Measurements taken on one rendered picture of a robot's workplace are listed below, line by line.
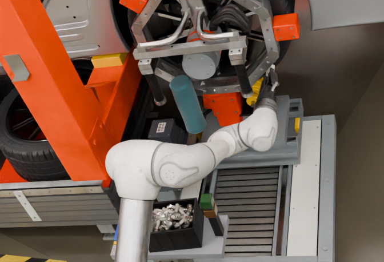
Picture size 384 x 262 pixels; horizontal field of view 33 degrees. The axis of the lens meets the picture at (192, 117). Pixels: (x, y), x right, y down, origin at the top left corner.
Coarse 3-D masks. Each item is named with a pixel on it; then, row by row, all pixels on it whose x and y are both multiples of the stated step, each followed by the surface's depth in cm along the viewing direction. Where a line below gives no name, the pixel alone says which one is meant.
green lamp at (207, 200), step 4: (204, 196) 216; (208, 196) 216; (212, 196) 217; (200, 200) 216; (204, 200) 215; (208, 200) 215; (212, 200) 216; (204, 204) 216; (208, 204) 215; (212, 204) 216; (204, 208) 217; (208, 208) 217; (212, 208) 217
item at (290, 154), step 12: (300, 108) 305; (300, 120) 301; (288, 132) 299; (300, 132) 298; (288, 144) 291; (300, 144) 295; (240, 156) 294; (252, 156) 292; (264, 156) 291; (276, 156) 290; (288, 156) 288; (300, 156) 293; (216, 168) 303
